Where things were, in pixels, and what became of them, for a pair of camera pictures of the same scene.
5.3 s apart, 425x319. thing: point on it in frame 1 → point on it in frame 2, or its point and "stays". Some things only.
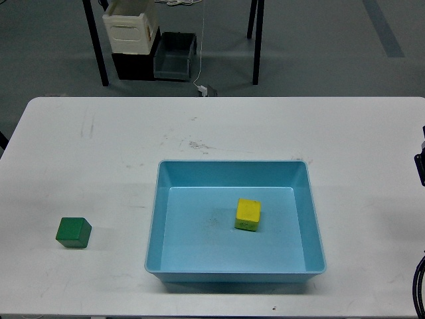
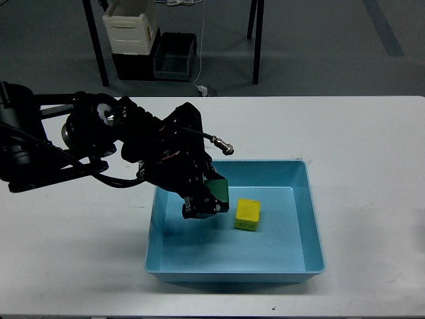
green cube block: [74, 232] → [219, 188]
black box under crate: [131, 66] stays
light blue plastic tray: [192, 236] stays
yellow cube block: [248, 214] stays
